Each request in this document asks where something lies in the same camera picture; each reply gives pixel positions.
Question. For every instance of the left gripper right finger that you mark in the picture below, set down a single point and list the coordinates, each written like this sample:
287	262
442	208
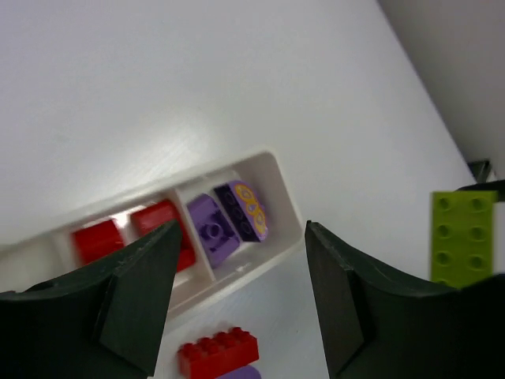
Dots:
379	322

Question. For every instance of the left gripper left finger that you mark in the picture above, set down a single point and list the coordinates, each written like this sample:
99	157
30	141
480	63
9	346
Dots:
104	320

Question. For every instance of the red half-round lego brick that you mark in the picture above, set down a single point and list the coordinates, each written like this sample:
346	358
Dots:
97	241

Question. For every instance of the white three-compartment tray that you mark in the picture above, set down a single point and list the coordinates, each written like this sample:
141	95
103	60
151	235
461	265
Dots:
51	252

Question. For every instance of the red rectangular lego brick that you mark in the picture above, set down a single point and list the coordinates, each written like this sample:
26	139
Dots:
214	356

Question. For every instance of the lime green lego plate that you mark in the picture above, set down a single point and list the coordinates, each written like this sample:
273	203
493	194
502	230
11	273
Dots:
462	237

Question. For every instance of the light purple round lego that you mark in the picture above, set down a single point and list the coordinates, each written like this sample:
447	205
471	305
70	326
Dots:
245	372

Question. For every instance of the purple curved lego brick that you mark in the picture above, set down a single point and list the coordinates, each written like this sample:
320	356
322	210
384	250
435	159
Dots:
217	236

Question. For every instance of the printed purple lego brick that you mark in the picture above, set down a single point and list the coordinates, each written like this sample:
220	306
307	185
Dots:
244	209

